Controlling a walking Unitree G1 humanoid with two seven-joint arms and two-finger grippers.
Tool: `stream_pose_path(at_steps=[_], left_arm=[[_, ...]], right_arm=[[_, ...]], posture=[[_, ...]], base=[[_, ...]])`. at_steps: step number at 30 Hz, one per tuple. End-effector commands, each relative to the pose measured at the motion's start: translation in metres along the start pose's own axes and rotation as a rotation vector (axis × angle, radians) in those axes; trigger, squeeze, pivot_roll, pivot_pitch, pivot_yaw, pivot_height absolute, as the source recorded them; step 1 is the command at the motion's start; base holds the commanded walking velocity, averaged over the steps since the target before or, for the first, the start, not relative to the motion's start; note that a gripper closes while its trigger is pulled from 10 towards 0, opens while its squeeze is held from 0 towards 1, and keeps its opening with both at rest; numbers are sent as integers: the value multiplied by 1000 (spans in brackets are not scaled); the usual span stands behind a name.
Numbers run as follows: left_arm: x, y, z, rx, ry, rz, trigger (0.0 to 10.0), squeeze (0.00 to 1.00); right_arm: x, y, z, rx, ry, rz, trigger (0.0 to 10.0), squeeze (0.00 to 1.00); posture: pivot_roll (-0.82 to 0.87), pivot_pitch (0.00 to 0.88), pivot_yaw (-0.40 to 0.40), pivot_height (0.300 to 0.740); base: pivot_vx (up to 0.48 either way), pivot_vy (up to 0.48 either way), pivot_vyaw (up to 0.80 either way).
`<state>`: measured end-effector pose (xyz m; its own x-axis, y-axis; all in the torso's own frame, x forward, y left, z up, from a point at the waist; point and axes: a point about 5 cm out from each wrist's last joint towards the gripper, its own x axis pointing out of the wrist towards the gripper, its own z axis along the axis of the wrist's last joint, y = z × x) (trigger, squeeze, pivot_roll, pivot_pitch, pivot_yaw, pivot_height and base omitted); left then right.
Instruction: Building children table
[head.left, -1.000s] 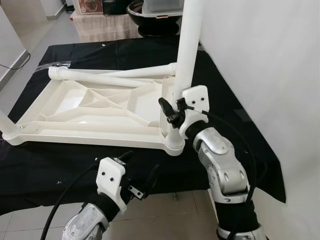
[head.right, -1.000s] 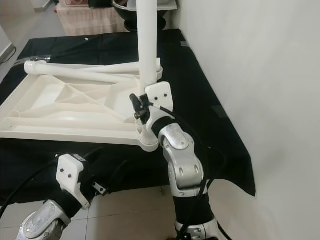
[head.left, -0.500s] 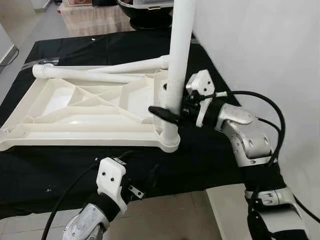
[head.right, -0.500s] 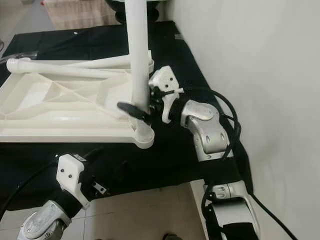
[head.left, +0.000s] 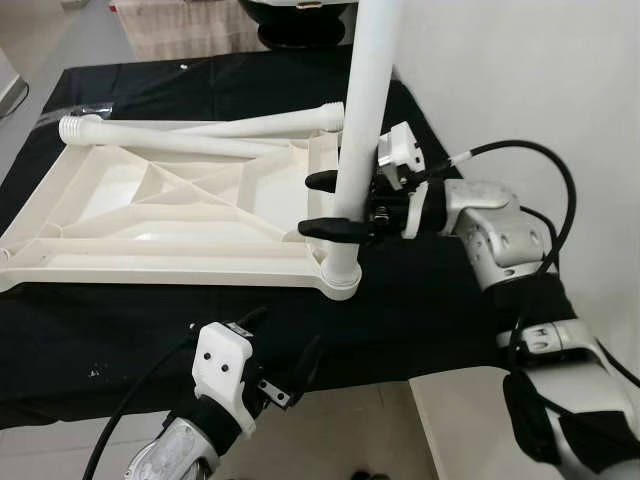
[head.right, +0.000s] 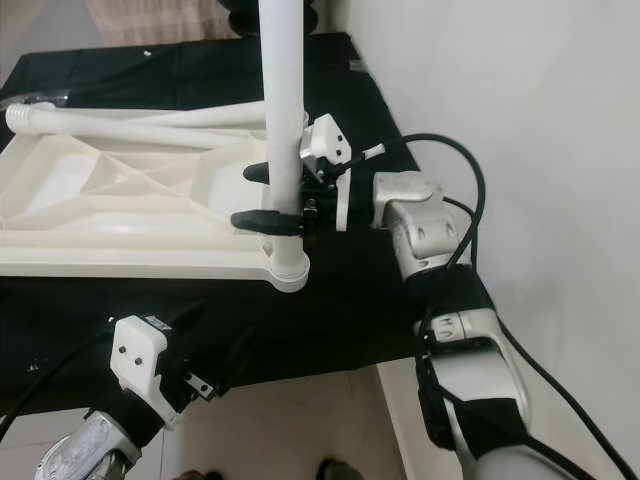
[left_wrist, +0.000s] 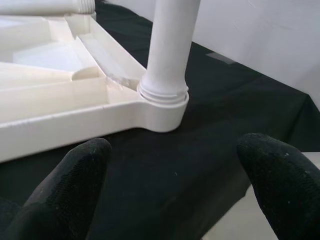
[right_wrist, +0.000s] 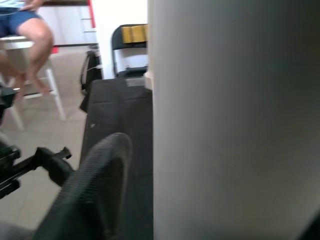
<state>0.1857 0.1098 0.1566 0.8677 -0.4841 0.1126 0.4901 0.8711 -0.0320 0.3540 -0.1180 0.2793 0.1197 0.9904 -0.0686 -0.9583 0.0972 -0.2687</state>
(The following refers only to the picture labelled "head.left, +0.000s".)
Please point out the white plastic children table top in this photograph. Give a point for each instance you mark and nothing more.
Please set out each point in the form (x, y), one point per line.
(150, 235)

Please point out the black tablecloth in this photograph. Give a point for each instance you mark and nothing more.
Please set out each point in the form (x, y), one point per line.
(150, 330)

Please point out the beige patterned cloth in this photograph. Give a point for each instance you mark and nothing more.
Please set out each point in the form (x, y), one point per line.
(180, 35)

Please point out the clear tape patch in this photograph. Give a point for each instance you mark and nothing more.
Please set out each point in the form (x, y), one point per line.
(80, 110)

